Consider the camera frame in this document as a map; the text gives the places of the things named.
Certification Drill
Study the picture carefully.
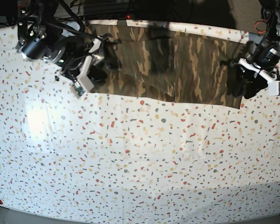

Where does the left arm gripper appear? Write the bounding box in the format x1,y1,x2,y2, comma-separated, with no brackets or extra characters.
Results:
220,42,280,99

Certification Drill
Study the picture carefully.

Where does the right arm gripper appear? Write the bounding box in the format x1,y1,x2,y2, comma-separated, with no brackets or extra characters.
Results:
55,35,121,94

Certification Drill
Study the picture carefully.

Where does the camouflage T-shirt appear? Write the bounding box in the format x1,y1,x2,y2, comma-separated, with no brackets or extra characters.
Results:
86,25,245,109

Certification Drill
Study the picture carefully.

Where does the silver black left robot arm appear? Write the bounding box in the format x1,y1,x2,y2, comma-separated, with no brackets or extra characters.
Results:
221,0,280,99

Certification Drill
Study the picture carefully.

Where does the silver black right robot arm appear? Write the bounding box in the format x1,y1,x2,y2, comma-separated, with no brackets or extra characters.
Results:
16,0,121,98

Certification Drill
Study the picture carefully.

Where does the black power strip red light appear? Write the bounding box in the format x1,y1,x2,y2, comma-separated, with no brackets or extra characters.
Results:
84,14,140,21

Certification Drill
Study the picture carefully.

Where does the green wrist camera board right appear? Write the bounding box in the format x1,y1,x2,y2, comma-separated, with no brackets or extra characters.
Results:
70,82,85,98

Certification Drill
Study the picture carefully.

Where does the dark grey camera mount foot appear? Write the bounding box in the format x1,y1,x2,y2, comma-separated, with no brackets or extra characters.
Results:
117,20,127,26

